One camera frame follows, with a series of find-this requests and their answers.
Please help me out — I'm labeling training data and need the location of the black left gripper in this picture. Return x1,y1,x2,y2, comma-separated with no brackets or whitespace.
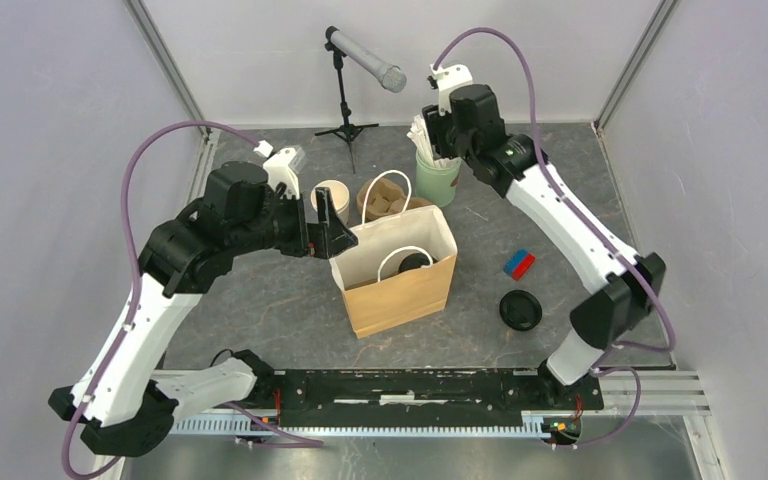
230,186,358,258

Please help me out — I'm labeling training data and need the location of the white paper cup printed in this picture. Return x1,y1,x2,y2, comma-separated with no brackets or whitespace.
310,180,350,226

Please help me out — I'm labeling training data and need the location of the brown paper bag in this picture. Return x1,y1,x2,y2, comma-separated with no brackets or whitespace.
330,205,458,338

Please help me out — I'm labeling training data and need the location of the black plastic cup lid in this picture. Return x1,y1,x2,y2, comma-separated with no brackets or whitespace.
398,253,434,274

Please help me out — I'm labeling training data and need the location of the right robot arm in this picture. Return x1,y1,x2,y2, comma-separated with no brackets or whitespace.
422,84,666,408

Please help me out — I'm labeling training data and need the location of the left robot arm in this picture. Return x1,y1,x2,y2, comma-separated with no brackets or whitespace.
49,161,358,457

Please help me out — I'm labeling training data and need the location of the brown pulp cup carrier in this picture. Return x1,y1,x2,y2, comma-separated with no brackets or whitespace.
356,178,432,223

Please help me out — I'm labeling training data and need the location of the grey microphone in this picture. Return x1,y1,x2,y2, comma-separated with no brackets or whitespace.
325,26,407,93

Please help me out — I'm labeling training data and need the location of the black microphone stand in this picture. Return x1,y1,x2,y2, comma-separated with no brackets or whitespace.
314,41,379,173

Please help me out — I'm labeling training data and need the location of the blue toy brick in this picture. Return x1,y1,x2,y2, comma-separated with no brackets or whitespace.
503,249,529,276

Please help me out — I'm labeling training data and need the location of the red toy brick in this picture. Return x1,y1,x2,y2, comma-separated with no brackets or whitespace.
510,253,536,281

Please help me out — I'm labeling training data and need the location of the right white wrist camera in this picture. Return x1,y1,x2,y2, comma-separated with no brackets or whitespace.
429,64,473,115

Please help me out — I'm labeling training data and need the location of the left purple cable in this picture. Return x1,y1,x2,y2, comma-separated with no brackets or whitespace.
60,120,327,480

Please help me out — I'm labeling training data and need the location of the purple cable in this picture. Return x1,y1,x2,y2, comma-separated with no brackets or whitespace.
431,27,678,452
60,120,327,480

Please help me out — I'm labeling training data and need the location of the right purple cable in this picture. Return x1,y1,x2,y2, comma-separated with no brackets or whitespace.
431,27,678,452

